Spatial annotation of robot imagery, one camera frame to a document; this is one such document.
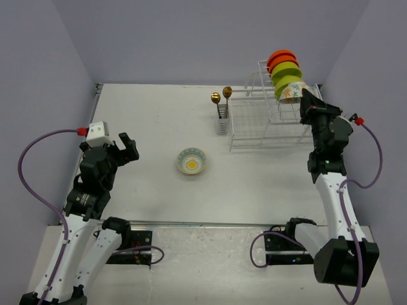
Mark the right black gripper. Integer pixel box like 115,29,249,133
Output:
300,90,343,153

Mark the floral white bowl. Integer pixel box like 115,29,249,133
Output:
279,81,312,104

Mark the blue yellow patterned bowl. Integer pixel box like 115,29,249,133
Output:
176,147,207,175

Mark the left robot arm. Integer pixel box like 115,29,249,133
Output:
20,128,139,304

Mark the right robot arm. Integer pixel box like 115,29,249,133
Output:
284,89,380,287

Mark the green bowl middle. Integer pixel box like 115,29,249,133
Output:
271,68,302,85

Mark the green bowl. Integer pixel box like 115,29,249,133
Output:
270,61,301,76
275,75,303,100
271,68,302,85

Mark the green bowl front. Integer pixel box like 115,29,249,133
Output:
275,75,303,100

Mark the green bowl back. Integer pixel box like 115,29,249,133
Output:
270,61,301,76

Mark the orange bowl front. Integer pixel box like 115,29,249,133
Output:
266,54,300,71

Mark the orange bowl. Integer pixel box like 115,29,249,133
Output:
266,54,300,71
268,49,296,62

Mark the orange bowl back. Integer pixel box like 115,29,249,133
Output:
268,49,296,62

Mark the gold spoon right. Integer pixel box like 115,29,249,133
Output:
223,86,233,118

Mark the gold spoon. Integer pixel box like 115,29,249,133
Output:
223,86,233,118
210,92,222,119

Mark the gold spoon left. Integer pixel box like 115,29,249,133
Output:
210,92,222,119

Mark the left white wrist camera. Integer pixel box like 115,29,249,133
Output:
86,121,111,147

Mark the white wire dish rack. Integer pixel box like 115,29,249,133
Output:
228,60,312,150

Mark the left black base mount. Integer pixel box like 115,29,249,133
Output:
106,231,153,266

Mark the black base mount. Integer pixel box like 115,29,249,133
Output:
263,234,314,266
106,231,153,266

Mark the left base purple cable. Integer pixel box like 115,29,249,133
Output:
113,246,165,265

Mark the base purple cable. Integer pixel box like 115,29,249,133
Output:
113,246,165,265
250,231,309,269

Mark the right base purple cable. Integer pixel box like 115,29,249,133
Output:
250,231,309,269

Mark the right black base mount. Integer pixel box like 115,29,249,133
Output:
263,234,314,266

